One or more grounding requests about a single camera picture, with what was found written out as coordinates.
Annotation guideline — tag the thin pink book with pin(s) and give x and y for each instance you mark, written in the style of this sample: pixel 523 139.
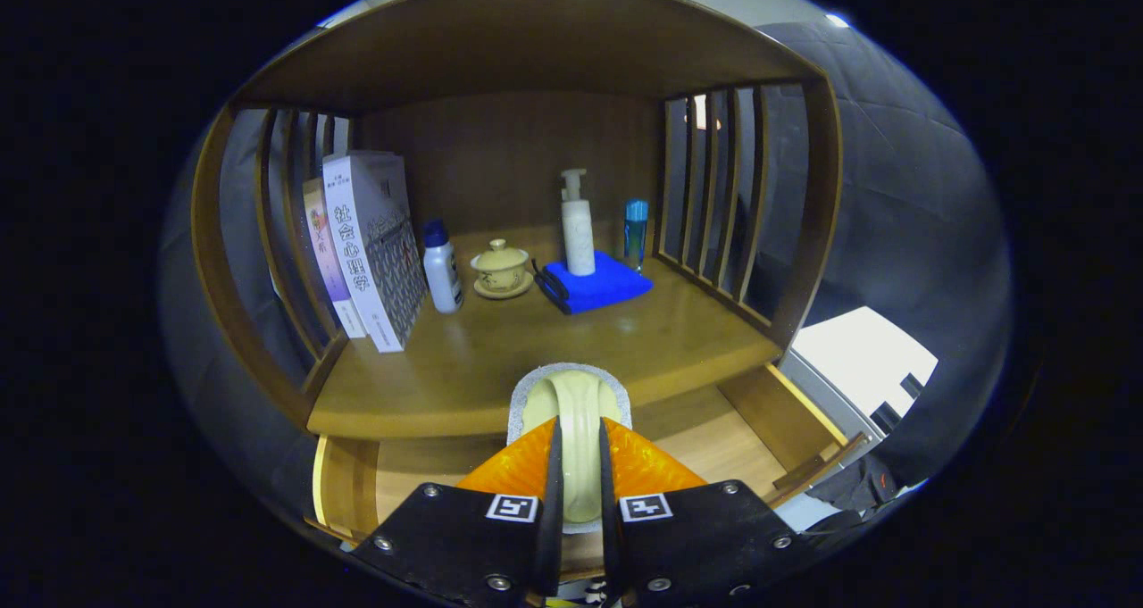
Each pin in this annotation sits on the thin pink book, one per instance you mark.
pixel 326 251

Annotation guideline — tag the clear blue bottle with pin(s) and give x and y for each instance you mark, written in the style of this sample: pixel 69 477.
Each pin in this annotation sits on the clear blue bottle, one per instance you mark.
pixel 635 233

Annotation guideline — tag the brown wooden cabinet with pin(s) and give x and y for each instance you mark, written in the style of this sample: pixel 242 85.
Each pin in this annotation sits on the brown wooden cabinet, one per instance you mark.
pixel 500 45

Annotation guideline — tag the folded blue cloth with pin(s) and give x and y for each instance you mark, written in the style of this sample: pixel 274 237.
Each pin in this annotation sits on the folded blue cloth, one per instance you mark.
pixel 598 291

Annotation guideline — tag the yellow lidded tea bowl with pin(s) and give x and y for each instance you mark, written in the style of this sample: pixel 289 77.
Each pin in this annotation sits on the yellow lidded tea bowl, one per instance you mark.
pixel 500 269

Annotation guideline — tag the curved wooden drawer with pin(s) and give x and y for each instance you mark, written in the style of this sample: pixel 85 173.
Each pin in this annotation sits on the curved wooden drawer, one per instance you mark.
pixel 705 438

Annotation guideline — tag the dark cloth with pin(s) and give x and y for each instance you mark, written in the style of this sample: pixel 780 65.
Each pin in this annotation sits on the dark cloth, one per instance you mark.
pixel 871 483

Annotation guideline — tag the thick white book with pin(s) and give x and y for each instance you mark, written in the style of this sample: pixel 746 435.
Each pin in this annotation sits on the thick white book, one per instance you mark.
pixel 357 251

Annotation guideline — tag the small ceiling light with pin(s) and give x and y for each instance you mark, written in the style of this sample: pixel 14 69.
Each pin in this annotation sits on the small ceiling light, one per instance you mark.
pixel 837 20

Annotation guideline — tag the white pump bottle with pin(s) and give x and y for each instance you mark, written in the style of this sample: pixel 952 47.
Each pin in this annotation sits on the white pump bottle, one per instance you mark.
pixel 579 233

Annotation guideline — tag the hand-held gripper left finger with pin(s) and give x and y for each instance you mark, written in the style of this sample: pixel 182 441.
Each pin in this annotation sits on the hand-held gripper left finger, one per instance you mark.
pixel 446 545

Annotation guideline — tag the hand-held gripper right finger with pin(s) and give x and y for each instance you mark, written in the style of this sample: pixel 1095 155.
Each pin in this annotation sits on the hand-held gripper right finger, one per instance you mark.
pixel 714 541

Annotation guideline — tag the wooden countertop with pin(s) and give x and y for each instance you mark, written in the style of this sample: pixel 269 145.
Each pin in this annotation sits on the wooden countertop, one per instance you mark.
pixel 500 340

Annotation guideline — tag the white bottle with blue cap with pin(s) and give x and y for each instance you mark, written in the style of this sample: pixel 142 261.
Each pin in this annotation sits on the white bottle with blue cap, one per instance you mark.
pixel 442 278

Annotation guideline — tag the grey white appliance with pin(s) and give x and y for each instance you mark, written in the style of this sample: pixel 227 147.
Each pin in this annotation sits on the grey white appliance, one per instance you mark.
pixel 862 358

